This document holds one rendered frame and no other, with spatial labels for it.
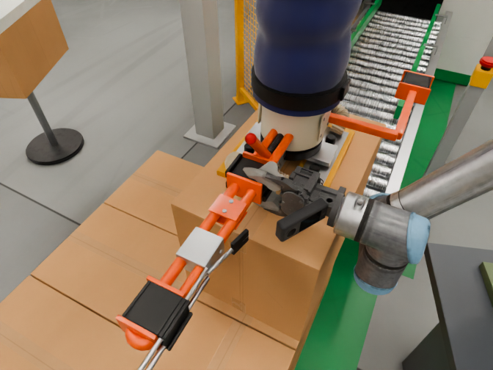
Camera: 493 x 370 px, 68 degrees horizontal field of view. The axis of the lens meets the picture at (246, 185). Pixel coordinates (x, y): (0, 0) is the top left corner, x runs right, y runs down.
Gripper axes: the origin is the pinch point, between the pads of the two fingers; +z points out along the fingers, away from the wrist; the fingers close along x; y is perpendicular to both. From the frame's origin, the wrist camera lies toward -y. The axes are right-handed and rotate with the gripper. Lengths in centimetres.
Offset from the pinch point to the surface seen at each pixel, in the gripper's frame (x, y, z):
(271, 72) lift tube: 17.3, 17.4, 2.8
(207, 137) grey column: -118, 130, 100
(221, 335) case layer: -65, -10, 4
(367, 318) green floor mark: -120, 47, -43
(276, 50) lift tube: 21.8, 18.4, 2.5
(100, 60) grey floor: -120, 186, 257
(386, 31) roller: -65, 247, 6
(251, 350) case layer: -65, -10, -7
